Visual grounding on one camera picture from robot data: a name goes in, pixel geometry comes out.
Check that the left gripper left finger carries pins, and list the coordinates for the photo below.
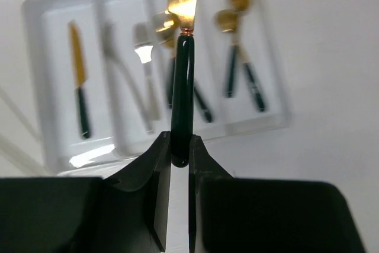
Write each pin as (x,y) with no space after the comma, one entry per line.
(126,212)

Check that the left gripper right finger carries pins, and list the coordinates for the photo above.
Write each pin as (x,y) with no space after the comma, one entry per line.
(228,214)

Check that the gold knife green handle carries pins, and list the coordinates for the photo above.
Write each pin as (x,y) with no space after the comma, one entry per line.
(80,78)
(183,90)

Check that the silver fork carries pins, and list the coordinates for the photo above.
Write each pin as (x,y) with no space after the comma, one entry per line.
(111,54)
(143,47)

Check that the gold fork green handle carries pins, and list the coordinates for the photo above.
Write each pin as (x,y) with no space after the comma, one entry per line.
(166,37)

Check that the gold spoon green handle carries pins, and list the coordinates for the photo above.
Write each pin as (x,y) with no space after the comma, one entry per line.
(239,7)
(227,20)

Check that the white chopstick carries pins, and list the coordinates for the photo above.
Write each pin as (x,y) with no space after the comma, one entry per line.
(20,159)
(21,117)

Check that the white divided cutlery tray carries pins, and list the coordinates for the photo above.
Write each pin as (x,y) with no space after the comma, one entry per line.
(117,131)

